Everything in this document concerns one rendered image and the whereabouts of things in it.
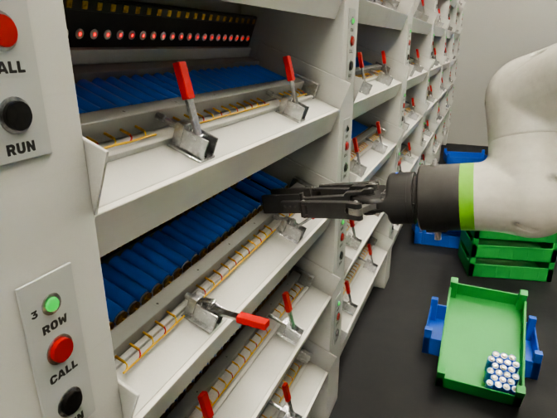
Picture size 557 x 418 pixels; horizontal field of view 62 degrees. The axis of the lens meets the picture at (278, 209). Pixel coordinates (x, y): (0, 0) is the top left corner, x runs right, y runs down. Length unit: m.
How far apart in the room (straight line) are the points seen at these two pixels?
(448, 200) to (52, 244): 0.47
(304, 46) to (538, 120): 0.43
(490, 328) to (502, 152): 0.87
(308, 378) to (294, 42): 0.69
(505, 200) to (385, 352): 0.89
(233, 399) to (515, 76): 0.58
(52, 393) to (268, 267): 0.38
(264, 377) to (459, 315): 0.82
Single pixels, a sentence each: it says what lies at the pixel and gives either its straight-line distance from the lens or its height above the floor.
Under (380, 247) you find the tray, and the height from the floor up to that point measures 0.16.
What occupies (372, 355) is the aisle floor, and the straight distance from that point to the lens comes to 1.42.
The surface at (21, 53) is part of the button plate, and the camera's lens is 0.30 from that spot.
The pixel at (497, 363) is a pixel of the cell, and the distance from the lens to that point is 1.34.
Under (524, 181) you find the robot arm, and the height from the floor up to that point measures 0.69.
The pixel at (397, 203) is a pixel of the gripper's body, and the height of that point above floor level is 0.64.
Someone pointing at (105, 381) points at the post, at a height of 0.60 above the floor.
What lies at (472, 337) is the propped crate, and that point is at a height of 0.08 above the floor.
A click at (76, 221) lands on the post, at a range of 0.33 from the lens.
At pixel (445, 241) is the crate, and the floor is 0.03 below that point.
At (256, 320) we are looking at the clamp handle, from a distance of 0.51.
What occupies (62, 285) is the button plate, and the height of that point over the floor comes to 0.70.
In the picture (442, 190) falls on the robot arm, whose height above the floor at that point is 0.67.
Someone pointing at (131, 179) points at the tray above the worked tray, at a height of 0.74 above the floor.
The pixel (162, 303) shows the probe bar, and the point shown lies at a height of 0.58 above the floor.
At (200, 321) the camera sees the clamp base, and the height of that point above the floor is 0.55.
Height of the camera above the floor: 0.85
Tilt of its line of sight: 20 degrees down
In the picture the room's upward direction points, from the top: straight up
